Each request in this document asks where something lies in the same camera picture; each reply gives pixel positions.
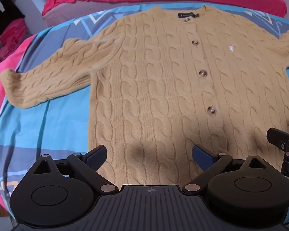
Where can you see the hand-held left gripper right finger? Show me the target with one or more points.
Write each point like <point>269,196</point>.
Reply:
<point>203,157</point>

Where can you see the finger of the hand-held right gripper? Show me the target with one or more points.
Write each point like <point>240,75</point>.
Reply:
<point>283,144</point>

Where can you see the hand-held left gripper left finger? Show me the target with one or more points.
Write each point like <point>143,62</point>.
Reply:
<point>95,157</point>

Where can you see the pile of pink folded clothes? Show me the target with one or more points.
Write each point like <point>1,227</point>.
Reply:
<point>13,37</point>

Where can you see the hanging dark and light clothes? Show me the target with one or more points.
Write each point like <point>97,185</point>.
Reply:
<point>3,7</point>

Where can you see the blue grey patterned blanket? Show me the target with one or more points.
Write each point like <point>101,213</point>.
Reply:
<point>53,130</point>

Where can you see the pink bed cover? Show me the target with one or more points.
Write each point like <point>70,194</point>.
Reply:
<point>7,57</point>

